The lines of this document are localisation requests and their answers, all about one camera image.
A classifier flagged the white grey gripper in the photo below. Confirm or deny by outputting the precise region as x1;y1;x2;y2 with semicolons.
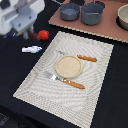
0;0;45;39

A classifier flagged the red toy tomato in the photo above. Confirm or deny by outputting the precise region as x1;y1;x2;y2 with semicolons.
38;30;49;40

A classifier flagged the brown toy sausage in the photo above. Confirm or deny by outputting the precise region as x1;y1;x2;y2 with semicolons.
29;32;41;41

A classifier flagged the grey frying pan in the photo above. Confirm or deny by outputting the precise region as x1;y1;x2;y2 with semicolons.
59;3;80;21

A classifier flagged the beige round plate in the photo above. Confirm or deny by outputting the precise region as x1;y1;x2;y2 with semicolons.
55;55;83;78

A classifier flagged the grey cooking pot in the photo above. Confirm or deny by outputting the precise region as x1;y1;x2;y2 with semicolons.
81;3;104;25

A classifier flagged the brown wooden board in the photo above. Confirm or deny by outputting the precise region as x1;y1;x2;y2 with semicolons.
48;0;128;44

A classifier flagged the beige bowl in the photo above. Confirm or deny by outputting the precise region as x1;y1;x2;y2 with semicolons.
118;4;128;30

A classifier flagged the white woven placemat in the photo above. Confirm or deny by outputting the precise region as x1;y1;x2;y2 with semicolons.
12;30;115;128

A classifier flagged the knife with orange handle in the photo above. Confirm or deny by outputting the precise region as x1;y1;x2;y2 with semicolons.
56;50;97;62

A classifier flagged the fork with orange handle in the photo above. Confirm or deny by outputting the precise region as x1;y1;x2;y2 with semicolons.
43;71;85;89

